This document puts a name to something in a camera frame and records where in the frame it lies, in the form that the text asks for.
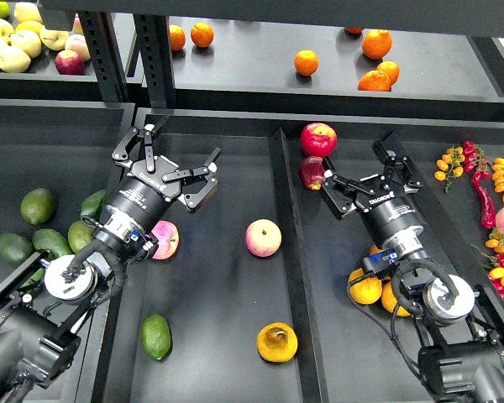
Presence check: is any orange tangerine shelf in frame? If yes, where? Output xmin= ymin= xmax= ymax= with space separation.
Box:
xmin=294 ymin=50 xmax=319 ymax=76
xmin=169 ymin=24 xmax=186 ymax=52

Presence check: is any dark green avocado far left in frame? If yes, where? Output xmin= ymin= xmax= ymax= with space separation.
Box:
xmin=0 ymin=233 xmax=34 ymax=265

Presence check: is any dark red apple lower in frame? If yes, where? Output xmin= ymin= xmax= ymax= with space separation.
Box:
xmin=298 ymin=156 xmax=325 ymax=191

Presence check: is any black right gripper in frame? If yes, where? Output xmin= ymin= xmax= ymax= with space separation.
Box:
xmin=320 ymin=140 xmax=429 ymax=260

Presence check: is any pale yellow apple front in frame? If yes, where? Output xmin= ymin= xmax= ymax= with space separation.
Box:
xmin=0 ymin=46 xmax=31 ymax=73

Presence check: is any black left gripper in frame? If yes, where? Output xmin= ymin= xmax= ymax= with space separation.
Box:
xmin=91 ymin=113 xmax=222 ymax=259

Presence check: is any orange front right shelf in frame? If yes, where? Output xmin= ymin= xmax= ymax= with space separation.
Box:
xmin=357 ymin=70 xmax=391 ymax=92

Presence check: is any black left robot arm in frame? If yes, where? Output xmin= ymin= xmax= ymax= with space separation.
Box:
xmin=0 ymin=124 xmax=219 ymax=402

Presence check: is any red chili pepper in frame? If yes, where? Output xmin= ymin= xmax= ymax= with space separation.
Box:
xmin=471 ymin=171 xmax=496 ymax=229

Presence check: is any orange cherry tomato bunch left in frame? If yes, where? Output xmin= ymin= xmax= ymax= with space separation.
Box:
xmin=433 ymin=146 xmax=465 ymax=193

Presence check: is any red apple upper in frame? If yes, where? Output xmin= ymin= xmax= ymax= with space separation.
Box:
xmin=300 ymin=123 xmax=338 ymax=157

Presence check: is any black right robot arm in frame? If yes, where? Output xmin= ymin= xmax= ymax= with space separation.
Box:
xmin=320 ymin=140 xmax=504 ymax=402

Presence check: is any light green avocado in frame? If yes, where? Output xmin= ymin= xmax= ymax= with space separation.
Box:
xmin=67 ymin=221 xmax=93 ymax=254

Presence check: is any pink apple centre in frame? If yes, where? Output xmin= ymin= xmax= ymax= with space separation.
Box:
xmin=245 ymin=219 xmax=281 ymax=258

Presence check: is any dark green avocado by rim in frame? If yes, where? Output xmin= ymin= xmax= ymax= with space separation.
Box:
xmin=80 ymin=189 xmax=107 ymax=220

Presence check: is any orange tangerine shelf left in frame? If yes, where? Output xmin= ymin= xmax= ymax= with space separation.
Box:
xmin=169 ymin=24 xmax=186 ymax=52

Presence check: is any yellow pear cluster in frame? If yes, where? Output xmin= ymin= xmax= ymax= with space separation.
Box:
xmin=381 ymin=281 xmax=411 ymax=317
xmin=349 ymin=276 xmax=382 ymax=305

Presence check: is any pink apple on shelf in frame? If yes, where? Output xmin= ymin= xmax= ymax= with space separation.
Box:
xmin=65 ymin=34 xmax=91 ymax=62

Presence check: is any large orange upper right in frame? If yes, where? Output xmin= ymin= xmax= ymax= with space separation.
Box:
xmin=361 ymin=29 xmax=393 ymax=60

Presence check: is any orange tangerine centre shelf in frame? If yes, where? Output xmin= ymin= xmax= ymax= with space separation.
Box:
xmin=294 ymin=50 xmax=319 ymax=76

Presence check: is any red cherry tomato bunch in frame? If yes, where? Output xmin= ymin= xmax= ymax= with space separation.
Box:
xmin=463 ymin=140 xmax=491 ymax=180

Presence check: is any dark green avocado middle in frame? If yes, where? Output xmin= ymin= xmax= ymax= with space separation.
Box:
xmin=32 ymin=228 xmax=73 ymax=259

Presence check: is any pink apple left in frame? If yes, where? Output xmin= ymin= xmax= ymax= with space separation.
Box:
xmin=151 ymin=220 xmax=180 ymax=260

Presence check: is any orange behind front right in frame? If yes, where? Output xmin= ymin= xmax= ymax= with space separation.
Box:
xmin=376 ymin=60 xmax=401 ymax=86

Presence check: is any yellow pear middle cluster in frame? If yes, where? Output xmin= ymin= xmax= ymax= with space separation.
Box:
xmin=381 ymin=281 xmax=411 ymax=317

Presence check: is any yellow pear left cluster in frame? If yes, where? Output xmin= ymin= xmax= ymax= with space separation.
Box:
xmin=349 ymin=276 xmax=382 ymax=305

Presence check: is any red apple on shelf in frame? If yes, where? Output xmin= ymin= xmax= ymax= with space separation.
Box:
xmin=55 ymin=50 xmax=86 ymax=76

